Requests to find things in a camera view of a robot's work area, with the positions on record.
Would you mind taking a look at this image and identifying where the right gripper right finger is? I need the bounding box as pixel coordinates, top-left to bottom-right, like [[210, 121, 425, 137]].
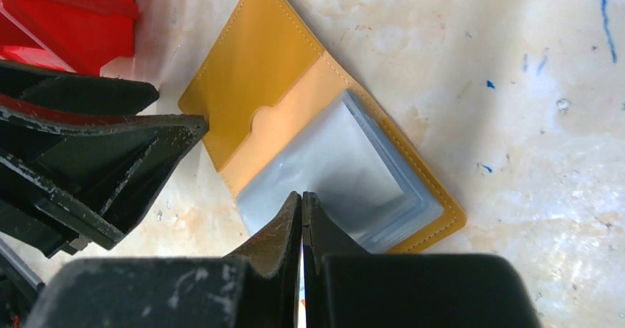
[[302, 192, 369, 327]]

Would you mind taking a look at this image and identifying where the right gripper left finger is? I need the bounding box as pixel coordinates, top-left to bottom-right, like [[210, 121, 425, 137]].
[[226, 192, 302, 327]]

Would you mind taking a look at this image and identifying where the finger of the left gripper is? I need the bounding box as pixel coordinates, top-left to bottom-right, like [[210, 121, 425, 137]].
[[1, 60, 159, 116], [1, 106, 208, 251]]

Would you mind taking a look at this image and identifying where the red plastic bin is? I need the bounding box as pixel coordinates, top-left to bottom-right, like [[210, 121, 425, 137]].
[[1, 0, 139, 76]]

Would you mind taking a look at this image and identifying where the yellow leather card holder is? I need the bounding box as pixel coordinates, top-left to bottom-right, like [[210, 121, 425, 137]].
[[178, 0, 467, 253]]

